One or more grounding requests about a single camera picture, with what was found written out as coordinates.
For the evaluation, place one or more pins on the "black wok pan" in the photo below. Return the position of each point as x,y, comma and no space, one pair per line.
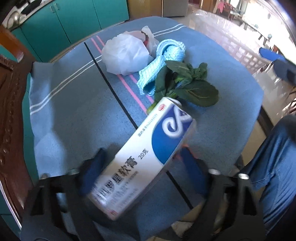
31,6

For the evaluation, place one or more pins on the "steel pot lid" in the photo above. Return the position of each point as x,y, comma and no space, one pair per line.
13,20

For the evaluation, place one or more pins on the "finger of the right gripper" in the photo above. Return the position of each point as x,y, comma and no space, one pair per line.
270,55

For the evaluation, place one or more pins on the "carved wooden chair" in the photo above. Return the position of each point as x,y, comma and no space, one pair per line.
223,129

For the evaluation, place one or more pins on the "blue jeans leg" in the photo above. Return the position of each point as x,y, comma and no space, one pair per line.
273,170

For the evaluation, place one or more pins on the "silver refrigerator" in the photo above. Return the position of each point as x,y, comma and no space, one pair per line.
175,8

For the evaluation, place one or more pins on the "light blue mesh cloth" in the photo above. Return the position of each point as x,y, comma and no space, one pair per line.
167,50

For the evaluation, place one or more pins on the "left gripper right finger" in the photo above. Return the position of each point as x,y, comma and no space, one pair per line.
230,210

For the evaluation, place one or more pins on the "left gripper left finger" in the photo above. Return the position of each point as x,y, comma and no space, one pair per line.
55,208

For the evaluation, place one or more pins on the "green vegetable leaves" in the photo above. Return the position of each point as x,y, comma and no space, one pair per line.
181,80

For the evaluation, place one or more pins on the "white plastic laundry basket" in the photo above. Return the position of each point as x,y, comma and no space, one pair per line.
252,61

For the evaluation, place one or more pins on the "blue striped seat cloth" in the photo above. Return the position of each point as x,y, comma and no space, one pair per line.
156,24

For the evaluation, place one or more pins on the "white plastic bag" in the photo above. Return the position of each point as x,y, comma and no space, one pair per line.
129,52

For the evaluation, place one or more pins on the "white blue ointment box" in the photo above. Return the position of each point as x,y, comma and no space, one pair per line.
142,159

